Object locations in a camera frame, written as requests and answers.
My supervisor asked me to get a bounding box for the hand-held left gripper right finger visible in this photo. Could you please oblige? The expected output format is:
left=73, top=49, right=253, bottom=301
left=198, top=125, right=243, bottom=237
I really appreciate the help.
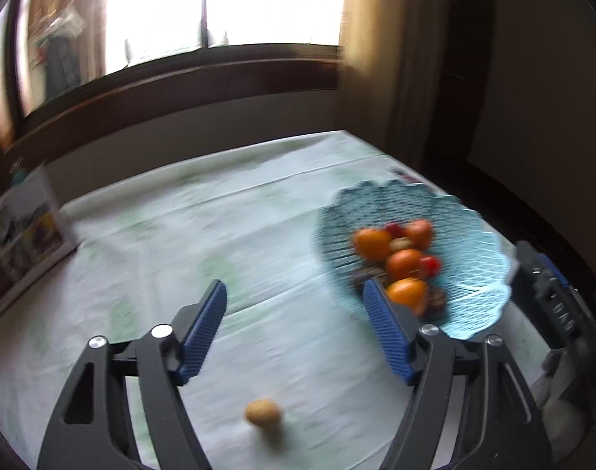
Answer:
left=362, top=278, right=553, bottom=470

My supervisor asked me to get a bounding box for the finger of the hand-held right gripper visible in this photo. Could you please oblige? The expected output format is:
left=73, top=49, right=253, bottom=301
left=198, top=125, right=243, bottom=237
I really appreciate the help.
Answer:
left=537, top=253, right=571, bottom=289

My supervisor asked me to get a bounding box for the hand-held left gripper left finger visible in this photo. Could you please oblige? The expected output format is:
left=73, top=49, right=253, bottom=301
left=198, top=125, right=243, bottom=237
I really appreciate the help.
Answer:
left=36, top=279, right=228, bottom=470

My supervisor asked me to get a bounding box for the small tangerine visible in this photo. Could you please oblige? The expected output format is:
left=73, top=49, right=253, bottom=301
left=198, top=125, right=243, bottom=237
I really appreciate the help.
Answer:
left=386, top=249, right=426, bottom=281
left=385, top=277, right=430, bottom=316

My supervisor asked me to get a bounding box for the light blue lattice plastic basket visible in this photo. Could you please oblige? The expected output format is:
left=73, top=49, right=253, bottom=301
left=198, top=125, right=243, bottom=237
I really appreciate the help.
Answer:
left=313, top=180, right=516, bottom=341

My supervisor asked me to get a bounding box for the large orange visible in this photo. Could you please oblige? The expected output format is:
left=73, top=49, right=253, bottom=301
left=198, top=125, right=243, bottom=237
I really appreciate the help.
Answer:
left=353, top=228, right=393, bottom=261

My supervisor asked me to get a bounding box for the brown kiwi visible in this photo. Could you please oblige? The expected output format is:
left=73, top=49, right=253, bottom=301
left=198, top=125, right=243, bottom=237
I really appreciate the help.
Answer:
left=244, top=398, right=283, bottom=429

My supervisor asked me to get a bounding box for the reddish orange persimmon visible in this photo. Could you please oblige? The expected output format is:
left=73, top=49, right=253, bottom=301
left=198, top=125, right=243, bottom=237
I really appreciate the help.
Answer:
left=403, top=219, right=434, bottom=250

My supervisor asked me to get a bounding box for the desk photo calendar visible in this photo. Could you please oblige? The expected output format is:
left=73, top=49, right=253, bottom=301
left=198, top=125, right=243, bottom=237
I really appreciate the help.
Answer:
left=0, top=161, right=78, bottom=321

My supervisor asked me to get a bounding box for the beige curtain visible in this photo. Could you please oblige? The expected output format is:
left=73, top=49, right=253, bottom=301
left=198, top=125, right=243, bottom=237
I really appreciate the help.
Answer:
left=337, top=0, right=458, bottom=179

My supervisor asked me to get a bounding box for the dark wooden window frame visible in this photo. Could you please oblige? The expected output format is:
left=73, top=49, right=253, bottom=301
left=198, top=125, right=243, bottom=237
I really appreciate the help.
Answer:
left=0, top=0, right=348, bottom=157

